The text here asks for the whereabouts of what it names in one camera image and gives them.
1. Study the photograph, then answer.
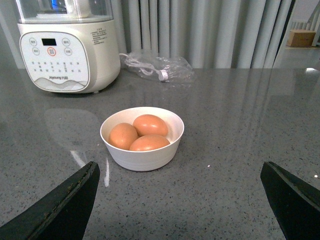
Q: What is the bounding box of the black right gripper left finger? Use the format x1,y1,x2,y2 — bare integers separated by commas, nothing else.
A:
0,161,100,240

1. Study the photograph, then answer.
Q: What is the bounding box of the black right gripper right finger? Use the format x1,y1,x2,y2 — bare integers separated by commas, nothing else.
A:
260,161,320,240

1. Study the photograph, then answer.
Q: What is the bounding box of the brown egg left in bowl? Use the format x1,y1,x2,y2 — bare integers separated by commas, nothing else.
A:
108,122,138,150

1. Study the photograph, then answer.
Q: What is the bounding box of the brown egg in bowl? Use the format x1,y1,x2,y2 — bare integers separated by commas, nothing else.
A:
108,122,138,150
129,134,170,152
133,114,169,137

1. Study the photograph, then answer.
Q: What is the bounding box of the brown egg front in bowl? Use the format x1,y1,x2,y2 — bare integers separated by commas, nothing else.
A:
129,134,170,152

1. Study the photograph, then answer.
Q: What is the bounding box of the brown egg back in bowl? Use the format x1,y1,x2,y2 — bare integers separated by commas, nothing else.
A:
133,114,169,137

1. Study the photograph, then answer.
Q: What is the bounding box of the cardboard box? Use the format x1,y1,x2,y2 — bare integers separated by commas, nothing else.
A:
286,29,316,48

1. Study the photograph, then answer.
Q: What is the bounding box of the white round bowl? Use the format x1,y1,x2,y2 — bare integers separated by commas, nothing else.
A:
100,106,185,172

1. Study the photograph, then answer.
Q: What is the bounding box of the white soy milk maker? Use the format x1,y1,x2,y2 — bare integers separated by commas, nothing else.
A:
15,0,121,94

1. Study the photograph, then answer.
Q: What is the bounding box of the clear plastic bag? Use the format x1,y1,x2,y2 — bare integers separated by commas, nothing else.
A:
119,49,196,83

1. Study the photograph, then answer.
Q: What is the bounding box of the white power cable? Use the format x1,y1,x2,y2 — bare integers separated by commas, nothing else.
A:
119,53,169,82

